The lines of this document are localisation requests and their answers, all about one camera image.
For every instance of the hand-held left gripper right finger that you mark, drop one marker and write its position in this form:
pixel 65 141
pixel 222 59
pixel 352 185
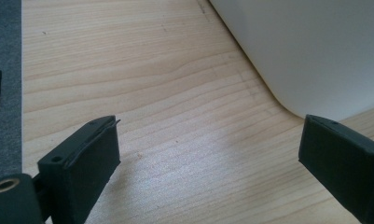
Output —
pixel 346 168

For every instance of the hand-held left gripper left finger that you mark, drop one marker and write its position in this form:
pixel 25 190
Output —
pixel 85 168

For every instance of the white plastic basket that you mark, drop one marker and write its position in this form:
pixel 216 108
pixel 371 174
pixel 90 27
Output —
pixel 315 46

